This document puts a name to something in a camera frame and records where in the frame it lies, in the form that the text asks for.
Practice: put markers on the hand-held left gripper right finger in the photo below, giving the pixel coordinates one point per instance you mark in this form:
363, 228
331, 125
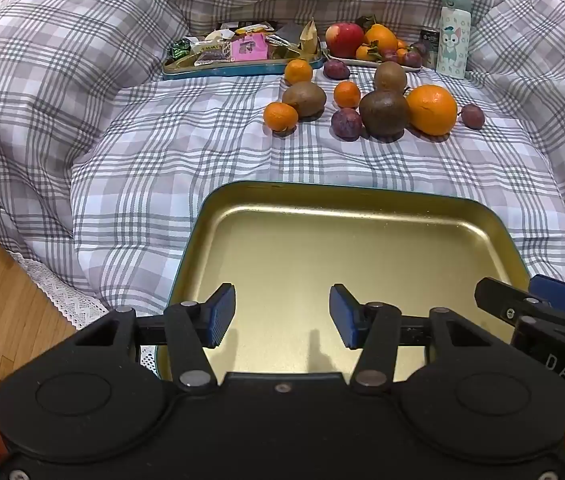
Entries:
342, 312

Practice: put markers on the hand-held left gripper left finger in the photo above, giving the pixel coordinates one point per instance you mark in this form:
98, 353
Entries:
221, 312

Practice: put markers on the gold metal tray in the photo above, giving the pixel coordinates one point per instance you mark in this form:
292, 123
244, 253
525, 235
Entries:
312, 250

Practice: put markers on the large orange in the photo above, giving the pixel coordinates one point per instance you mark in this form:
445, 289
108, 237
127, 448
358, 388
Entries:
431, 109

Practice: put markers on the dark brown round fruit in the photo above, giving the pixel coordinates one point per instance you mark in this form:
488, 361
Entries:
384, 112

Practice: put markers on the brown kiwi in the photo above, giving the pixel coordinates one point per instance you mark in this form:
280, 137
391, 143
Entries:
390, 77
304, 99

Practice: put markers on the purple plum with stem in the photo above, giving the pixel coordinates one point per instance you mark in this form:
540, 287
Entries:
336, 68

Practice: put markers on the plaid bed cover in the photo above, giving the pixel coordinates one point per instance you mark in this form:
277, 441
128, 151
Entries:
362, 170

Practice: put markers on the white lace bed trim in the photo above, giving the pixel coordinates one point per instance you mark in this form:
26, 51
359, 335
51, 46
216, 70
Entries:
62, 300

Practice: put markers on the plaid pillow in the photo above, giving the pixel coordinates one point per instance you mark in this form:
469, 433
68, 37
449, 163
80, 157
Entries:
552, 60
62, 60

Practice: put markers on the teal gold snack tray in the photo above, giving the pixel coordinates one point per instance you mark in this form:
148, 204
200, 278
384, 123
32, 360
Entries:
242, 70

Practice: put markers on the pale green plate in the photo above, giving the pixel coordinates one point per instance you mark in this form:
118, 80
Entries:
362, 63

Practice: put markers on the tangerine with green leaves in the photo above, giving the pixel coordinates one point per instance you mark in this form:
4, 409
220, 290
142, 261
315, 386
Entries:
364, 52

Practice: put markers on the green wrapped candy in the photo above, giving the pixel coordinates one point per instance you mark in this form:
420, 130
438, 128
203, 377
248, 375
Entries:
181, 50

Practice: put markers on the pink snack packet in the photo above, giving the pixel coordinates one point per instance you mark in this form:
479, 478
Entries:
249, 47

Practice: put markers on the white cartoon cat bottle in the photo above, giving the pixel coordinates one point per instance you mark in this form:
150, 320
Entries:
453, 35

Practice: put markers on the red apple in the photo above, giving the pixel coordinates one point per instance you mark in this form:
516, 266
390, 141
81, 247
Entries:
345, 39

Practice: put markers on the orange with green leaves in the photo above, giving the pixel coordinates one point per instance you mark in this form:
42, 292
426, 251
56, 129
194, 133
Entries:
380, 39

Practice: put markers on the gold foil bag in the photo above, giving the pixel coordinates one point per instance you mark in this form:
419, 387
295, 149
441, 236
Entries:
309, 37

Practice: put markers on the silver foil packet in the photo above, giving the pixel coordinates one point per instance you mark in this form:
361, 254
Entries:
290, 31

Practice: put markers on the black snack packet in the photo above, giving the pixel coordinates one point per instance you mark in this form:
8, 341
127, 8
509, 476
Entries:
235, 25

